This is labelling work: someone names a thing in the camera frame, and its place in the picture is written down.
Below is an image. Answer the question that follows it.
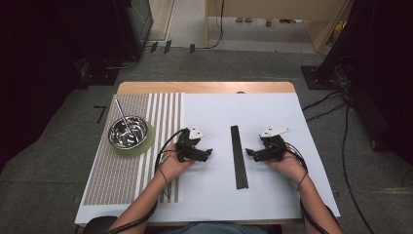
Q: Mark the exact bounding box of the striped woven placemat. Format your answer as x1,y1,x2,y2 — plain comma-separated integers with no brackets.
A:
82,92,185,207

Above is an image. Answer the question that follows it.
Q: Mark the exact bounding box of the dark glass cabinet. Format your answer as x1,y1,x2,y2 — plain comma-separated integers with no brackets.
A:
113,0,154,61

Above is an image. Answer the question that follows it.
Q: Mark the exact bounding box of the long black floor cable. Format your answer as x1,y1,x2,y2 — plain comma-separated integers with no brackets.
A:
341,102,375,234

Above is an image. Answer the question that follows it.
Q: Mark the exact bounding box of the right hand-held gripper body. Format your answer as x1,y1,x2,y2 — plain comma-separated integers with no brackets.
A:
259,126,291,162

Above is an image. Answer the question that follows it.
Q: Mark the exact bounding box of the white table cover sheet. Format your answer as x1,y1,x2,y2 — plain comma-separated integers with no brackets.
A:
74,92,341,226

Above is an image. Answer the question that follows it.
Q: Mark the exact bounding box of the black hanging cable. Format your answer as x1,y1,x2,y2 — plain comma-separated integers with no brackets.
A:
207,0,226,50

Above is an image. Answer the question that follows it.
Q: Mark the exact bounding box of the person's left hand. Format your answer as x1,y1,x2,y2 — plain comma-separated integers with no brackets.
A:
157,142,196,183

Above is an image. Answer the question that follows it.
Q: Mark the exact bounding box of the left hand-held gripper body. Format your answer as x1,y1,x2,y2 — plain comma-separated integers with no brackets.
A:
174,125,205,164

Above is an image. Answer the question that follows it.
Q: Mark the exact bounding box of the dark curtain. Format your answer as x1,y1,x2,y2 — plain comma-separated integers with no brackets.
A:
319,0,413,164
0,0,131,170

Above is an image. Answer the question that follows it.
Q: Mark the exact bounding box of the left hand-held gripper cable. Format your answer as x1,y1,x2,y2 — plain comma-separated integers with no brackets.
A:
105,128,190,234

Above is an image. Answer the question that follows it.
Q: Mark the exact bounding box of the black round object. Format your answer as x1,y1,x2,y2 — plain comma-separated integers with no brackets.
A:
82,214,119,234

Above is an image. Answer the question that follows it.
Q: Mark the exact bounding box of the black stand base plate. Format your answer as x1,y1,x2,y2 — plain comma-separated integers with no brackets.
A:
300,64,342,91

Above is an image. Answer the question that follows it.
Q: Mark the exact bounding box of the stainless steel bowl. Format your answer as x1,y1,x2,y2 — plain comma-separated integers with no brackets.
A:
107,115,149,150

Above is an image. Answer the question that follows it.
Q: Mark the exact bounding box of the hand-held gripper cable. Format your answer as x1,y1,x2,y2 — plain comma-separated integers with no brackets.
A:
105,128,190,234
285,142,330,234

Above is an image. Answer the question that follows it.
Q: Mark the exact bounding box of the yellow object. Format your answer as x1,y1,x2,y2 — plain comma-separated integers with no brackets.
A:
334,20,347,42

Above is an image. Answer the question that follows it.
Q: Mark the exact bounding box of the thin grey wrist cord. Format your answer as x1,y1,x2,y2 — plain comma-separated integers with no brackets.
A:
296,172,309,192
159,169,171,200

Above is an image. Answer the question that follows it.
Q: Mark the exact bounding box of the person's blue-grey clothing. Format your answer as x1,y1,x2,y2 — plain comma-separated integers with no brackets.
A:
159,221,271,234

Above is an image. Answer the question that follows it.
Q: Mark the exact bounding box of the person's right hand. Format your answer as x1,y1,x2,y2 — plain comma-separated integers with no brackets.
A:
266,148,308,183

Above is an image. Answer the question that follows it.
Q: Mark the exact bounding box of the right hand-held gripper cable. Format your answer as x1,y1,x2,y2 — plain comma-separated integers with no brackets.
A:
285,142,330,234

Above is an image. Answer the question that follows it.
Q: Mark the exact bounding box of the row of black chopsticks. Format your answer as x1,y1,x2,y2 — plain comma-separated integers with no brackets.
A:
230,125,249,190

